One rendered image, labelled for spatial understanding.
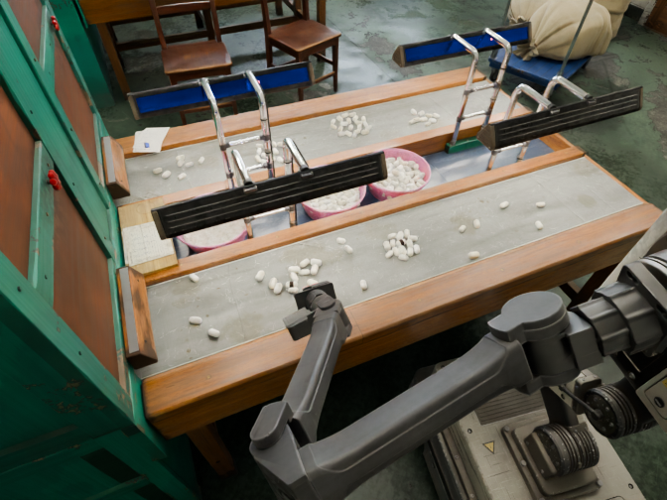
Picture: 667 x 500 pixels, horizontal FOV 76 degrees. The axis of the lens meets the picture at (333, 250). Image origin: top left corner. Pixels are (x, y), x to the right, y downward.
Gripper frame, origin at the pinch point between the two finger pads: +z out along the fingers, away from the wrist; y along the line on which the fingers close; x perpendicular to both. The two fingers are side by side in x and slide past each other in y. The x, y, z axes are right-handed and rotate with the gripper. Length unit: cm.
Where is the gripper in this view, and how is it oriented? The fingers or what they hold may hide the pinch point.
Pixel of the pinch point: (308, 291)
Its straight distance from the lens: 115.5
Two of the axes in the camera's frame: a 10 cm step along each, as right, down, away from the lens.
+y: -9.3, 2.8, -2.4
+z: -2.9, -1.5, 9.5
